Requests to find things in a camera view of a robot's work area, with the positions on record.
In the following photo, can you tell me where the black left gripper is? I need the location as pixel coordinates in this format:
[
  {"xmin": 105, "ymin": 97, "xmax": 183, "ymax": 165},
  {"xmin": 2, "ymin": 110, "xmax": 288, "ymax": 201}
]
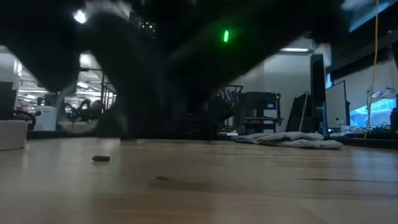
[{"xmin": 0, "ymin": 0, "xmax": 83, "ymax": 93}]

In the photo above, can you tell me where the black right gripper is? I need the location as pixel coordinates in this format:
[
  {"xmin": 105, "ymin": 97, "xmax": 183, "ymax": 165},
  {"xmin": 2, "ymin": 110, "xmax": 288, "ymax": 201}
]
[{"xmin": 83, "ymin": 12, "xmax": 175, "ymax": 140}]

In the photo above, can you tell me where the black leaning board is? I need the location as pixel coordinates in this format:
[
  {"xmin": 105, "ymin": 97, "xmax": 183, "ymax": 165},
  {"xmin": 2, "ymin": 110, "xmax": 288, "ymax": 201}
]
[{"xmin": 285, "ymin": 91, "xmax": 312, "ymax": 133}]

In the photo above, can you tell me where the white and black box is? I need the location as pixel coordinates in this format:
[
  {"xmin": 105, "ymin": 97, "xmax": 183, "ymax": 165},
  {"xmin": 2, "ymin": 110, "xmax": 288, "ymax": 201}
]
[{"xmin": 33, "ymin": 105, "xmax": 58, "ymax": 131}]

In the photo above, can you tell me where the white tape roll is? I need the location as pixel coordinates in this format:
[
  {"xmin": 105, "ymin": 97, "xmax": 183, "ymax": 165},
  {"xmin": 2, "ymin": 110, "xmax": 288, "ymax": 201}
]
[{"xmin": 0, "ymin": 120, "xmax": 29, "ymax": 151}]

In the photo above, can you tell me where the black equipment cart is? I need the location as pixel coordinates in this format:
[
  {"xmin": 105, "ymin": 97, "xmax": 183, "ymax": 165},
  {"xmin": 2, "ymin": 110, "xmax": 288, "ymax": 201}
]
[{"xmin": 242, "ymin": 91, "xmax": 284, "ymax": 134}]

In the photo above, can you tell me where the grey striped work glove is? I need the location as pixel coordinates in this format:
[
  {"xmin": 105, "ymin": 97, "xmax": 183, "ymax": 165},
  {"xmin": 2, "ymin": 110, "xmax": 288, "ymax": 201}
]
[
  {"xmin": 270, "ymin": 139, "xmax": 343, "ymax": 149},
  {"xmin": 231, "ymin": 131, "xmax": 324, "ymax": 142}
]

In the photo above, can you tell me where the black column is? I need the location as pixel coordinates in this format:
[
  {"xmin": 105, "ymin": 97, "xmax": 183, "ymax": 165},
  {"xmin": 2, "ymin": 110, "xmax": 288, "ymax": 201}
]
[{"xmin": 310, "ymin": 53, "xmax": 326, "ymax": 134}]

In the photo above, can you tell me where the white panel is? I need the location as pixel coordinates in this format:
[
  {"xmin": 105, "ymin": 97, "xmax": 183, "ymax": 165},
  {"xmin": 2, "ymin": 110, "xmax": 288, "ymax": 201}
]
[{"xmin": 325, "ymin": 80, "xmax": 351, "ymax": 129}]

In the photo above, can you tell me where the black wire basket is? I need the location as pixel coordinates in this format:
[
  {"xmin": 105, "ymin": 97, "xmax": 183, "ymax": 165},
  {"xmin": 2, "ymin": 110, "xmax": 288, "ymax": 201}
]
[{"xmin": 99, "ymin": 82, "xmax": 244, "ymax": 135}]

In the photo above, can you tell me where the yellow cable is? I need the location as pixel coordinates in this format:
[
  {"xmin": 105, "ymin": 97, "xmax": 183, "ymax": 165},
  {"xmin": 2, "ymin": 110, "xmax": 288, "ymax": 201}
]
[{"xmin": 363, "ymin": 0, "xmax": 379, "ymax": 139}]

